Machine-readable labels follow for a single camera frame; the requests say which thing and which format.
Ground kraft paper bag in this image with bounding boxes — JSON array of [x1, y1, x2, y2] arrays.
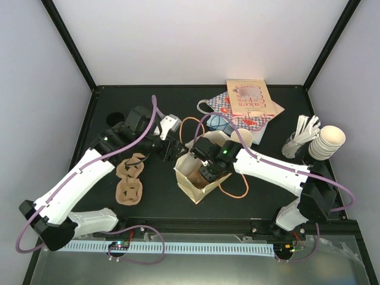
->
[[174, 117, 250, 204]]

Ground brown pulp cup carrier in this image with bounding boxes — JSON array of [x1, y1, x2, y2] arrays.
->
[[188, 169, 209, 189]]

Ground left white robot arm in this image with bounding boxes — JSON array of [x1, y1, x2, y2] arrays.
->
[[19, 106, 183, 251]]

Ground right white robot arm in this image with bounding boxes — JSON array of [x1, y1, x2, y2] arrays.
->
[[190, 137, 337, 239]]

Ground light blue paper bag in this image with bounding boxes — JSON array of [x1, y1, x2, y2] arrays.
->
[[207, 112, 268, 146]]

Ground blue checkered paper bag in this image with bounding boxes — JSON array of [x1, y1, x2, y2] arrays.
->
[[197, 91, 274, 124]]

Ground clear stirrer holder cup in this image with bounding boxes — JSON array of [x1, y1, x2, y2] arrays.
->
[[281, 132, 303, 159]]

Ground pink cakes paper bag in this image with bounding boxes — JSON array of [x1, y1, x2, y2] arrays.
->
[[226, 80, 284, 120]]

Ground white stirrer packets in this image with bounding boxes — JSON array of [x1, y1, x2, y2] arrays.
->
[[290, 115, 321, 146]]

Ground small circuit board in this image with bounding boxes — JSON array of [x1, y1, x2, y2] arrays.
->
[[108, 241, 130, 251]]

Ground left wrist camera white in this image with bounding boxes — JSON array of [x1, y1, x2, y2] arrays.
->
[[160, 114, 182, 141]]

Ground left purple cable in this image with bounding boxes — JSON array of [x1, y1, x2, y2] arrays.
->
[[15, 94, 167, 254]]

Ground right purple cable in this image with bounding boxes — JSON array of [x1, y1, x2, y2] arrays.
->
[[193, 112, 356, 212]]

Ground light blue cable duct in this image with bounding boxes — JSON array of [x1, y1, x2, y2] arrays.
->
[[60, 240, 274, 257]]

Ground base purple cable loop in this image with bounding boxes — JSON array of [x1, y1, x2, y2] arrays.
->
[[107, 225, 166, 264]]

